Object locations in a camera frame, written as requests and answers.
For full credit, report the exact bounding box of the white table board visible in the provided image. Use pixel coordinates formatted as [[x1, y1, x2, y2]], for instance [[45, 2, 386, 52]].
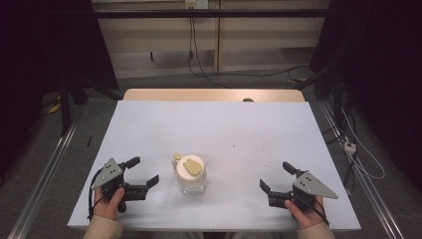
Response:
[[67, 100, 362, 232]]

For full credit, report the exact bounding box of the wooden vertical post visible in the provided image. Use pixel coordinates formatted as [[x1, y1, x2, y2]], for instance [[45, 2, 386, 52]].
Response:
[[213, 0, 223, 73]]

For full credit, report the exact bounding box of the black curtain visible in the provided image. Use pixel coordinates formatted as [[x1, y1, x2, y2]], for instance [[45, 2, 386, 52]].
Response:
[[0, 0, 119, 180], [310, 0, 422, 193]]

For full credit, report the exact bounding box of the person's left hand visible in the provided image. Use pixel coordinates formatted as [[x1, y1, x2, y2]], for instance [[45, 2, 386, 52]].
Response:
[[93, 186, 126, 222]]

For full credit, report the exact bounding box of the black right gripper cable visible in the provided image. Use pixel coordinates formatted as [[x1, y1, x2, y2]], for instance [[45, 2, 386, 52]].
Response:
[[307, 198, 330, 227]]

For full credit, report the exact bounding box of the aluminium floor rail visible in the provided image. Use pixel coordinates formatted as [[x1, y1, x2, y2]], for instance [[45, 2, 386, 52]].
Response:
[[7, 121, 78, 239], [318, 100, 406, 239]]

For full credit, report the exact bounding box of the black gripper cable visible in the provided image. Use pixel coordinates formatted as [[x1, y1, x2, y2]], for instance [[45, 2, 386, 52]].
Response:
[[87, 167, 105, 222], [307, 198, 330, 227]]

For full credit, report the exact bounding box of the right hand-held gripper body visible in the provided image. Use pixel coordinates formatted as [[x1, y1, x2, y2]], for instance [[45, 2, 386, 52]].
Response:
[[268, 169, 339, 213]]

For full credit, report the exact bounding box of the white wall outlet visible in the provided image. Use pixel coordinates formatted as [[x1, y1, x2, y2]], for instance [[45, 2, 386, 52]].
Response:
[[184, 0, 210, 10]]

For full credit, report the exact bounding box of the black metal stand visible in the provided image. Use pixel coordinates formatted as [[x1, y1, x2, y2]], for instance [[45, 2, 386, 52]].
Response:
[[57, 66, 74, 137]]

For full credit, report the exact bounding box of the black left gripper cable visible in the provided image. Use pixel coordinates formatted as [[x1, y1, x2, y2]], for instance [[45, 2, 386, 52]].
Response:
[[87, 167, 105, 222]]

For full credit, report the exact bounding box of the light wooden table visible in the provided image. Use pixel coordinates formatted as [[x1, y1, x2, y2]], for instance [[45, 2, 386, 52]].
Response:
[[122, 88, 306, 103]]

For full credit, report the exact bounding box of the clear bottle with cream lid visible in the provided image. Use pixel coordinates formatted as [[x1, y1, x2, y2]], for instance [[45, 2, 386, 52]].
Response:
[[171, 152, 209, 198]]

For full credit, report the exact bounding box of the white floor cable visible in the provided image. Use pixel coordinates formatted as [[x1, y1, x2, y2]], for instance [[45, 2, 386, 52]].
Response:
[[340, 109, 386, 181]]

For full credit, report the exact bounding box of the black hanging power cable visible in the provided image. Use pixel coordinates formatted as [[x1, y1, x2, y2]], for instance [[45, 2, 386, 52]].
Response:
[[187, 16, 312, 90]]

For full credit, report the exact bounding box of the person's right hand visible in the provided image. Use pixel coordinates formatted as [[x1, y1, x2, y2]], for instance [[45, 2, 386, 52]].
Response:
[[284, 195, 328, 230]]

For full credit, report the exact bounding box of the black horizontal frame bar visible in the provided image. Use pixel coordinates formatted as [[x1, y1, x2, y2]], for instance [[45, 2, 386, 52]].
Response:
[[94, 8, 330, 20]]

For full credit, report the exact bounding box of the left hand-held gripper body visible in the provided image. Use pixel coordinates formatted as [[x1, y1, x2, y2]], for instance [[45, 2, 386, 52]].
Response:
[[90, 157, 148, 214]]

